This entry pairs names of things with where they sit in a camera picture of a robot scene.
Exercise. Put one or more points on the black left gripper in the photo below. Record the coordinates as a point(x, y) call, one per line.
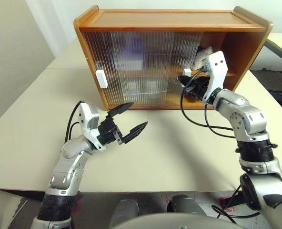
point(107, 131)

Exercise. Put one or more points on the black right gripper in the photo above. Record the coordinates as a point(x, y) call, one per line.
point(199, 88)

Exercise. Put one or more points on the ribbed clear sliding door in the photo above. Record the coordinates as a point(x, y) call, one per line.
point(95, 52)
point(169, 95)

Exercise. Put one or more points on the white plush bear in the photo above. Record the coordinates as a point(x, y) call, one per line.
point(203, 56)

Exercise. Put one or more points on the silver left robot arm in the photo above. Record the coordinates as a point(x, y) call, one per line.
point(67, 167)

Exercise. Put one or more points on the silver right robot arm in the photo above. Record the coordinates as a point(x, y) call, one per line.
point(250, 119)

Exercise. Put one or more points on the wooden cabinet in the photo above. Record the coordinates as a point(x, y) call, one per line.
point(167, 17)

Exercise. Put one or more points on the pale robot torso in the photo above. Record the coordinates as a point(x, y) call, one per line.
point(174, 223)

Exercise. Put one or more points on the black table foot bar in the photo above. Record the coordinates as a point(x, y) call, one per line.
point(231, 201)

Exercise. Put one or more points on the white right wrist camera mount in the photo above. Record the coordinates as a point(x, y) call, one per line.
point(217, 69)

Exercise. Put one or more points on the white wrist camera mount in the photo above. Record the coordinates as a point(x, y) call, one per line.
point(86, 119)
point(217, 69)

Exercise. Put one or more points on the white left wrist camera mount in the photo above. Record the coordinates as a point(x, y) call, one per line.
point(86, 119)

